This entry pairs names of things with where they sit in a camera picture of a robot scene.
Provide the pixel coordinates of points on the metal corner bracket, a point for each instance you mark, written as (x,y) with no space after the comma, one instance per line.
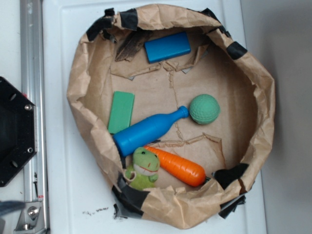
(31,219)

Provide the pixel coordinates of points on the brown bark piece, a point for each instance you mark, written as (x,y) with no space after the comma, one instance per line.
(132,45)

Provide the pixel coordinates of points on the green plush frog toy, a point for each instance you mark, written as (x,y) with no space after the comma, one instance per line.
(142,173)

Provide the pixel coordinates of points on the orange plastic toy carrot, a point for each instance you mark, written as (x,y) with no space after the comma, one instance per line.
(183,169)

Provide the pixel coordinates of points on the brown paper bag bin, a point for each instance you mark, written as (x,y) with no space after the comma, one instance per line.
(232,149)

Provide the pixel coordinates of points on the white plastic tray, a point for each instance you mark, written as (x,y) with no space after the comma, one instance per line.
(80,200)

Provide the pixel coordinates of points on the green dimpled foam ball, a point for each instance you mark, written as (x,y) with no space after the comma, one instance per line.
(204,109)

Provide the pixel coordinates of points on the blue plastic toy bottle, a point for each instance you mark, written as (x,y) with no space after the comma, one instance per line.
(147,131)

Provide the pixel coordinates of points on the green wooden block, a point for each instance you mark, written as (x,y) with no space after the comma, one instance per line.
(121,111)

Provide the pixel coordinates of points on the blue wooden block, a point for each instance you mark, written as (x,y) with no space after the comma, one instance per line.
(167,47)

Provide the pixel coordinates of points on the aluminium extrusion rail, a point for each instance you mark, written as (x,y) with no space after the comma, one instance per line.
(32,84)

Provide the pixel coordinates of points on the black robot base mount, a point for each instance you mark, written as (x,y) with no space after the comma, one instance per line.
(17,131)

